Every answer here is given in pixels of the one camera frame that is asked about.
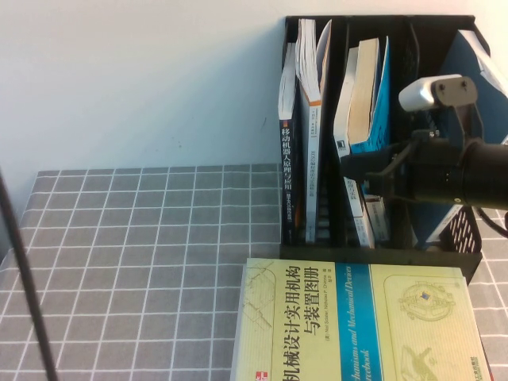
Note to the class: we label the dark blue cover book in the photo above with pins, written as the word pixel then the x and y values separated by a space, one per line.
pixel 460 55

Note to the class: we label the grey checked tablecloth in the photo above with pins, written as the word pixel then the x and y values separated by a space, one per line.
pixel 139 238

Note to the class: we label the yellow mechanical devices book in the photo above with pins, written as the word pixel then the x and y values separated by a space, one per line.
pixel 317 317

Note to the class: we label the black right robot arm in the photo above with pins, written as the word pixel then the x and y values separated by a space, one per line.
pixel 488 174

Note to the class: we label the black plastic book stand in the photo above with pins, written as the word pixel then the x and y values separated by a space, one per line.
pixel 317 252

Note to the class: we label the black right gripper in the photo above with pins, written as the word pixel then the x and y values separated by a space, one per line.
pixel 436 174

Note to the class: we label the black spine robotics book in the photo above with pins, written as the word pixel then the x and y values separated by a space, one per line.
pixel 286 158

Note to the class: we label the white spine orange band book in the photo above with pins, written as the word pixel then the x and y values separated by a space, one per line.
pixel 311 158

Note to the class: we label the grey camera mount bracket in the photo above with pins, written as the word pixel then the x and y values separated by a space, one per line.
pixel 452 89

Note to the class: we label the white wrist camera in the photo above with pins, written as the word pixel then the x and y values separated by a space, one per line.
pixel 416 93

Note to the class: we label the blue and grey Billion Dollar book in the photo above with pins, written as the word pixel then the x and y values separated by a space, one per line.
pixel 363 99

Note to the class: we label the thin white spine book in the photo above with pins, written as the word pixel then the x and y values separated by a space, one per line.
pixel 342 119

